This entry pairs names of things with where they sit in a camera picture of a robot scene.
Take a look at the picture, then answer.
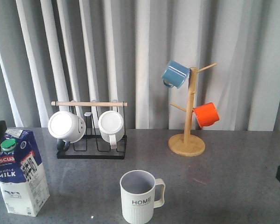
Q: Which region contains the blue white milk carton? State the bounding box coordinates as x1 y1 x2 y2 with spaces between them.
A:
0 129 50 217

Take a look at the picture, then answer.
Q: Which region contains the white HOME mug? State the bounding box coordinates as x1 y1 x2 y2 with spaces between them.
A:
119 170 166 224

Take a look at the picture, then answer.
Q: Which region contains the white smiley mug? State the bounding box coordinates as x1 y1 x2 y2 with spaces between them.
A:
48 111 86 151

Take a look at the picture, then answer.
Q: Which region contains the grey curtain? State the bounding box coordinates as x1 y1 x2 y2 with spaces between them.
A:
0 0 280 131

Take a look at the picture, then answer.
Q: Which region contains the orange enamel mug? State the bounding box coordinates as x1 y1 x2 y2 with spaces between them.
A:
193 102 220 127

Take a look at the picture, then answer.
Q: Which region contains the wooden mug tree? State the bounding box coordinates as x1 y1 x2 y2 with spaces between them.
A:
168 63 217 157

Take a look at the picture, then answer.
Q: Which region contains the white ribbed mug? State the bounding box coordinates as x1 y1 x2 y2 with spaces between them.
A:
98 111 124 149

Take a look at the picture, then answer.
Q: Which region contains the blue enamel mug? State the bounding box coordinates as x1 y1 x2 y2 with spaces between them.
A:
161 60 190 89

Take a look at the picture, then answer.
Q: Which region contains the black wire mug rack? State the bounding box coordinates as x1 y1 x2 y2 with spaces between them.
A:
51 101 127 160

